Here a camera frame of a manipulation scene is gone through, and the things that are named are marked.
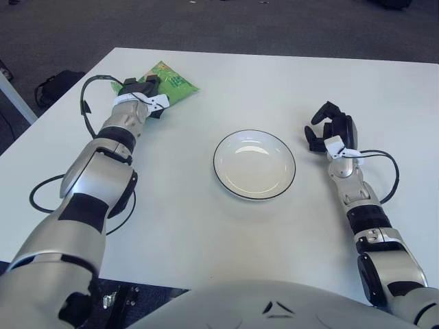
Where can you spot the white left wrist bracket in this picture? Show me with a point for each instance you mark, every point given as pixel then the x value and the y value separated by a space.
pixel 159 101

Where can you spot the white table leg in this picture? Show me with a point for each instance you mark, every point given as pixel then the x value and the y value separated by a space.
pixel 17 99

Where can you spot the green snack bag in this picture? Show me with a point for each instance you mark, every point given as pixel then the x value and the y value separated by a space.
pixel 175 80

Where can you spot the black waist bracket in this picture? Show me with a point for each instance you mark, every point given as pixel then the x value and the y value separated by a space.
pixel 123 301

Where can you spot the white plate black rim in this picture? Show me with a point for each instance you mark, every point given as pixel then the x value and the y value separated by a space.
pixel 254 164

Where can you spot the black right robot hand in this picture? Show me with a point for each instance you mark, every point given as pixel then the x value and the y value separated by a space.
pixel 337 128

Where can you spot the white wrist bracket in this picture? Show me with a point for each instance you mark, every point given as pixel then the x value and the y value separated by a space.
pixel 337 145
pixel 159 101

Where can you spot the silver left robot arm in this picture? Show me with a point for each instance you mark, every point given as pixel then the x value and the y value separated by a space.
pixel 85 185

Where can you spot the grey robot torso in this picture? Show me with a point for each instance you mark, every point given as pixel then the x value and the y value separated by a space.
pixel 267 308

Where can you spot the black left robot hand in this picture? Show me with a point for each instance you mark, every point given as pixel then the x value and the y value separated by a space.
pixel 137 88

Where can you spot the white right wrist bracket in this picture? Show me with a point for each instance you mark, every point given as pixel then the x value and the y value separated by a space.
pixel 337 145

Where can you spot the black backpack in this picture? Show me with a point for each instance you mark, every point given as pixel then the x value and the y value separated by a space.
pixel 56 87

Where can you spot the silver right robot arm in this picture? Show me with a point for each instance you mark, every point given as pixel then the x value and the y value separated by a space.
pixel 377 233

